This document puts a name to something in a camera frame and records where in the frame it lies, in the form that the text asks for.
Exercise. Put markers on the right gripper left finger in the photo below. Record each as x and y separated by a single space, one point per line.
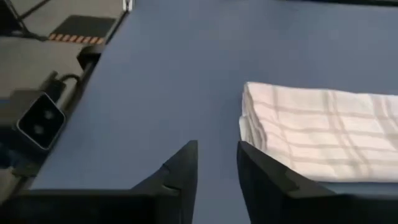
140 207

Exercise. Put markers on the white checked towel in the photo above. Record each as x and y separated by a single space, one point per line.
326 130

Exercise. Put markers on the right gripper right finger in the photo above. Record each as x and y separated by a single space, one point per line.
295 208

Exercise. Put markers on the black camera silver rim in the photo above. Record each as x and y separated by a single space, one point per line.
40 121

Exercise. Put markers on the black mat orange stripes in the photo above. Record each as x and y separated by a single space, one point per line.
84 26

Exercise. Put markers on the white edge bracket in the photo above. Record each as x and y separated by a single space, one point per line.
128 4

